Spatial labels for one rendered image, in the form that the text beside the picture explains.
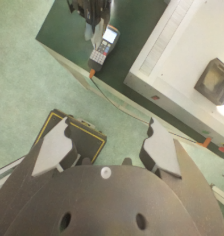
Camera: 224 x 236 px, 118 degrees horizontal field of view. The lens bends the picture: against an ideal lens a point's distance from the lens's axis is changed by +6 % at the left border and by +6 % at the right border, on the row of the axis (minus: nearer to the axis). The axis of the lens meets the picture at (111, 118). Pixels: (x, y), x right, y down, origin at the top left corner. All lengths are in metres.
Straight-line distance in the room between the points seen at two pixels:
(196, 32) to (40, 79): 1.56
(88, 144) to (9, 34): 1.85
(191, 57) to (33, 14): 1.93
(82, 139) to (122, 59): 0.79
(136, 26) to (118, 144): 1.20
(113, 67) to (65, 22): 0.29
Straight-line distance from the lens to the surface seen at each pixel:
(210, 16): 0.55
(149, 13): 0.61
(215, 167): 2.57
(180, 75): 0.38
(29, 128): 1.65
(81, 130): 0.86
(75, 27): 0.54
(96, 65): 0.38
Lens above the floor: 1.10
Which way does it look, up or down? 84 degrees down
